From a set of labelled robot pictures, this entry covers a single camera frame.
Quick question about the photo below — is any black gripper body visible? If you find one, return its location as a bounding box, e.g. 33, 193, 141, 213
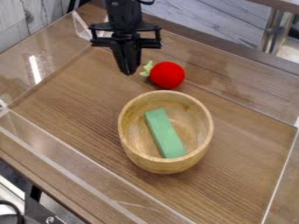
88, 22, 161, 49

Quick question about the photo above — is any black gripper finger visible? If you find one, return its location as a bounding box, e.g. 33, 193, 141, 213
111, 41, 129, 75
128, 41, 141, 74

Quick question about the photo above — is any red plush strawberry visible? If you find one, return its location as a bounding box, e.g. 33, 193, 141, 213
140, 60, 185, 89

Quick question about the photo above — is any wooden bowl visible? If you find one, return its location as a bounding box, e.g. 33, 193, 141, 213
117, 90, 213, 174

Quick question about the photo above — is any green rectangular block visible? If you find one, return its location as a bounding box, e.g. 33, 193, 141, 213
144, 108, 187, 158

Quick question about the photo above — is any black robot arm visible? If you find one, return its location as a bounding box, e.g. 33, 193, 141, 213
88, 0, 161, 75

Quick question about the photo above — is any black table leg clamp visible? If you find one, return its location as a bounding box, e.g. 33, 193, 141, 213
24, 185, 67, 224

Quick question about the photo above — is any metal stool frame background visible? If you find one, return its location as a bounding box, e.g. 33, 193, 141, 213
260, 9, 295, 55

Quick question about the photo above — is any clear acrylic tray wall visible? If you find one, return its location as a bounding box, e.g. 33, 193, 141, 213
0, 101, 191, 224

